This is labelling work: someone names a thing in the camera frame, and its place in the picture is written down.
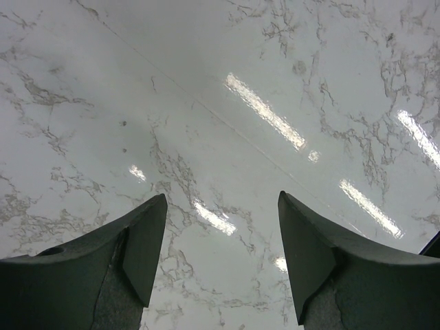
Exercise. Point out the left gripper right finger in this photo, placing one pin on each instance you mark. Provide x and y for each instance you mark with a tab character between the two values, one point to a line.
342	280

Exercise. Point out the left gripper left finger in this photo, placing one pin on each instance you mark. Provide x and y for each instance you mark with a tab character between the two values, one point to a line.
101	280

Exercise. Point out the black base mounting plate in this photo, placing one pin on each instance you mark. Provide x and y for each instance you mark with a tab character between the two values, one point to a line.
432	249

